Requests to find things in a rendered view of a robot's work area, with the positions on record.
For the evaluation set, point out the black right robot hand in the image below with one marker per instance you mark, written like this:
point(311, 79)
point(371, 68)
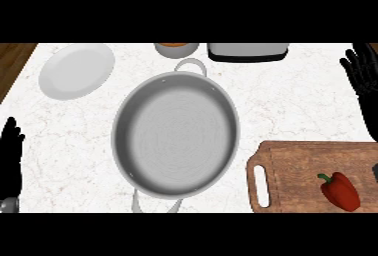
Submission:
point(364, 76)

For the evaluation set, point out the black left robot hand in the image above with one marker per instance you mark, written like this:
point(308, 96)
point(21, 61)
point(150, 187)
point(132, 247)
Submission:
point(10, 160)

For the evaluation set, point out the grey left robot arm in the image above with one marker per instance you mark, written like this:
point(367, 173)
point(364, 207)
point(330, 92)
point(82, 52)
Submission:
point(10, 205)

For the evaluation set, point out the brown wooden cutting board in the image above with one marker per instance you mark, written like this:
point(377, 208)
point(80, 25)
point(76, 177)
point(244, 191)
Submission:
point(315, 176)

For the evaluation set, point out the large grey metal pot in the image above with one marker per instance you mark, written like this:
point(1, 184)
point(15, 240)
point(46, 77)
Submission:
point(175, 133)

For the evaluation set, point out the red bell pepper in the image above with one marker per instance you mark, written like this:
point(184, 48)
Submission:
point(340, 192)

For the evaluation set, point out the grey and black toaster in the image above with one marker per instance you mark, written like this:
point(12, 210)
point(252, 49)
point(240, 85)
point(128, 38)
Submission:
point(247, 52)

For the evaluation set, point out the white oval plate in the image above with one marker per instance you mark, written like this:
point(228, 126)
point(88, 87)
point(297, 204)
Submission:
point(76, 71)

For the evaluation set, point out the grey cup with orange content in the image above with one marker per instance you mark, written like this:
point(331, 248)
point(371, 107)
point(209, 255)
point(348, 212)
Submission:
point(176, 50)

